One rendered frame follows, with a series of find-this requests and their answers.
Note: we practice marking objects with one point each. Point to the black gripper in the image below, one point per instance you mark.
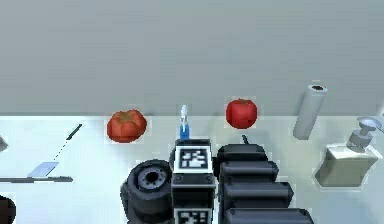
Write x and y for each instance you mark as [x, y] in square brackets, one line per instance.
[150, 190]

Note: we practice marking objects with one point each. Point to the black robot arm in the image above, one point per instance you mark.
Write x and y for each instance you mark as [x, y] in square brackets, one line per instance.
[243, 186]

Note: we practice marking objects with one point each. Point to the ribbed red tomato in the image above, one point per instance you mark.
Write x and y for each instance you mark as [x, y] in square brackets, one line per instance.
[126, 126]

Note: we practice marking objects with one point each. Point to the blue spray bottle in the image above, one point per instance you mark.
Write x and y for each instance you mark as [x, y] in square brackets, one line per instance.
[184, 128]

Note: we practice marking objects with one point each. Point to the grey black knife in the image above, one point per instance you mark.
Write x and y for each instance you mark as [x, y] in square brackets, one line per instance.
[36, 179]

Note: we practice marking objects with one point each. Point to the smooth red apple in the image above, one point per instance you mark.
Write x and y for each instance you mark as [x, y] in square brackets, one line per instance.
[241, 113]

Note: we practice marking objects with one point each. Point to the black round object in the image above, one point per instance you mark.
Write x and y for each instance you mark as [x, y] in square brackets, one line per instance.
[6, 210]

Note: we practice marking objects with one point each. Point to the grey object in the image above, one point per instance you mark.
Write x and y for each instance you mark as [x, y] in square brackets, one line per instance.
[2, 144]

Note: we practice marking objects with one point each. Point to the white paper towel roll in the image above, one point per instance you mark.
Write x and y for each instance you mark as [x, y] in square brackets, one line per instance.
[309, 113]

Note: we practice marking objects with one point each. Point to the pale green soap dispenser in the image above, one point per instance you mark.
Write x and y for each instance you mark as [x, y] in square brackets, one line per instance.
[346, 163]

